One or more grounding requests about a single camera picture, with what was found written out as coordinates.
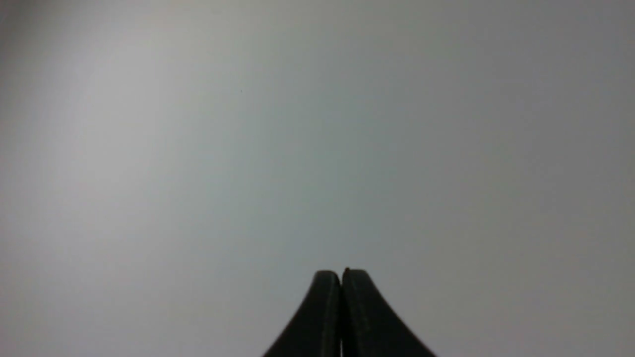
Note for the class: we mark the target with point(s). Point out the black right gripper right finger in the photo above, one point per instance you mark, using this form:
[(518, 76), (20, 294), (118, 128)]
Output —
[(369, 325)]

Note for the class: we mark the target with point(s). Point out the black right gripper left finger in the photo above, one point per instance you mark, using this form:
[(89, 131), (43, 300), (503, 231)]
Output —
[(313, 330)]

